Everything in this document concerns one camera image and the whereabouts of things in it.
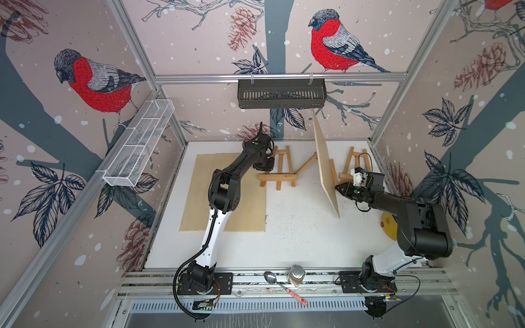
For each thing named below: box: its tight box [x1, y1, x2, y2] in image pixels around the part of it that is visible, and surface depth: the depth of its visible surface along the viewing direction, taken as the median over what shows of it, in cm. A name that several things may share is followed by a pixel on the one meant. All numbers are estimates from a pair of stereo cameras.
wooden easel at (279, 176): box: [258, 145, 298, 191], surface depth 103 cm
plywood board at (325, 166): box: [311, 108, 341, 219], surface depth 94 cm
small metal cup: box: [288, 264, 306, 287], surface depth 68 cm
